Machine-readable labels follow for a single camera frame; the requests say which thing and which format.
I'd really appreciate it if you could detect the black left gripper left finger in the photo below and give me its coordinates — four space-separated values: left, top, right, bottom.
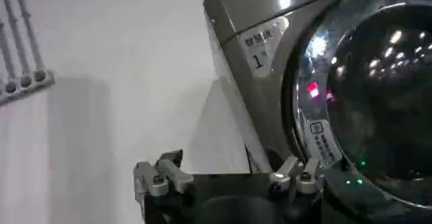
133 149 194 203

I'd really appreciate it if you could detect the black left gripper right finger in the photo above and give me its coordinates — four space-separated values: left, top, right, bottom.
269 155 324 194

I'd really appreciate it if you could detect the white warning label sticker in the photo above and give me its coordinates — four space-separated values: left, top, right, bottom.
303 119 343 169

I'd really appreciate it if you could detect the round glass dryer door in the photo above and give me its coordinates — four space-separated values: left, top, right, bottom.
282 0 432 209

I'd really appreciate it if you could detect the grey dryer cabinet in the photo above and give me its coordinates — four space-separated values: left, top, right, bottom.
202 0 432 224

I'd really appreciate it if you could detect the white number label sticker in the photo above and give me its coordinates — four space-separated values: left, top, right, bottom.
238 16 290 77

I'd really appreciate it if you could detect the white wall conduit bracket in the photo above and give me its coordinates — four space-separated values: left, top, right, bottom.
0 69 57 107

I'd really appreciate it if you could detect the white wall conduit pipe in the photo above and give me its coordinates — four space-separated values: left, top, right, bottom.
11 0 46 78
0 0 32 84
0 21 17 91

